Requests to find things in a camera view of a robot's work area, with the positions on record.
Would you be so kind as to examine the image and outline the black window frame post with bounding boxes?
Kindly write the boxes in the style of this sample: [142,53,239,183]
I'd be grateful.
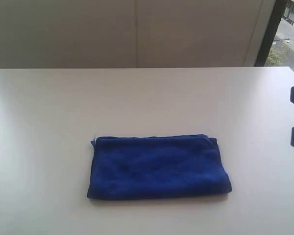
[254,0,288,67]

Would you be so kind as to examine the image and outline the blue microfiber cloth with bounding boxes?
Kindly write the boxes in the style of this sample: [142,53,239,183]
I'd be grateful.
[87,134,232,201]

